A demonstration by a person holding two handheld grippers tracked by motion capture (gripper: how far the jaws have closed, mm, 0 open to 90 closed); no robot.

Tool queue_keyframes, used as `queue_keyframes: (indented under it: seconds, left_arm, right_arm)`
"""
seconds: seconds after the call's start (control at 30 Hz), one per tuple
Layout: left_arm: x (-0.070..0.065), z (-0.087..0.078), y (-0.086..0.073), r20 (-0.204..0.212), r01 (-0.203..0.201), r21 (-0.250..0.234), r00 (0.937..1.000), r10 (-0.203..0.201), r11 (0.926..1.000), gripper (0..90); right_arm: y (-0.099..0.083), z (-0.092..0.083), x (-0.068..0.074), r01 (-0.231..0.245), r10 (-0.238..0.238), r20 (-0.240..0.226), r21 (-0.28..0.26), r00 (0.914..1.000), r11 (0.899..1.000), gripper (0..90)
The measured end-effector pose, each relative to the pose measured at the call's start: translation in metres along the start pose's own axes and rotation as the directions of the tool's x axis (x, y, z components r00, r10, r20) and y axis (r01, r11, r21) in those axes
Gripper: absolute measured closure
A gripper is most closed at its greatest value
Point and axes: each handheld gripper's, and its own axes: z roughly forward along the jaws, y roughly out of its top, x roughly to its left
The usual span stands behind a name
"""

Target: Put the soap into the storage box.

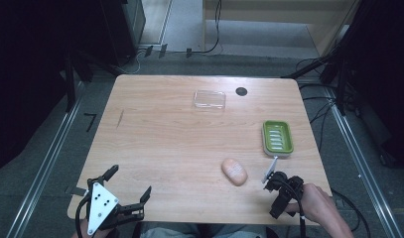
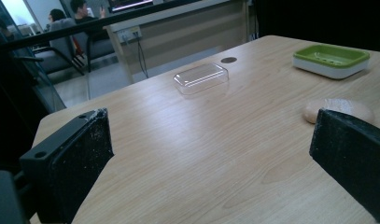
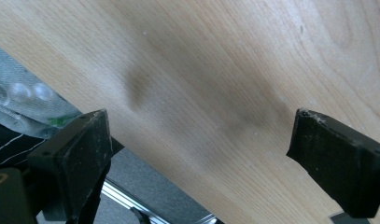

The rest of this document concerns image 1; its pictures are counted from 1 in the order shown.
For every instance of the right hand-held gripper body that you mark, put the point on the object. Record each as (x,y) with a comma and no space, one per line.
(284,196)

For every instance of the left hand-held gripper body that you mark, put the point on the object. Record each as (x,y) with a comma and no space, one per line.
(102,205)

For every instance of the green soap dish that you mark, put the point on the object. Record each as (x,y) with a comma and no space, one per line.
(277,138)

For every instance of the pink soap bar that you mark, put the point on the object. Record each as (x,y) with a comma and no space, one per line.
(234,172)

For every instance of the person's right hand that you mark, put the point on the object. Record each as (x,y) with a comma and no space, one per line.
(317,203)

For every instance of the person's left hand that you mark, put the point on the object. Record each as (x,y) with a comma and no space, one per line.
(82,233)

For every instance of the grey tape strip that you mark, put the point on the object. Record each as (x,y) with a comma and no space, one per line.
(76,190)

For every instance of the person's legs in jeans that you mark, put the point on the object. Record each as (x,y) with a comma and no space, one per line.
(202,231)

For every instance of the black round table grommet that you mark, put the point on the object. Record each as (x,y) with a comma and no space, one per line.
(241,91)

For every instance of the clear plastic container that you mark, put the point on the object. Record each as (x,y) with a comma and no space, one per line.
(209,99)

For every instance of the black metal stand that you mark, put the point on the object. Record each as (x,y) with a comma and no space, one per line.
(341,56)

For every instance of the black cabinet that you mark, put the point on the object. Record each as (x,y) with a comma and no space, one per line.
(123,29)

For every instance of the light wooden furniture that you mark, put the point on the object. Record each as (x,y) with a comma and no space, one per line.
(275,13)

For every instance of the metal floor rail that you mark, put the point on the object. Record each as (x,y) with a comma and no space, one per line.
(44,165)
(365,172)

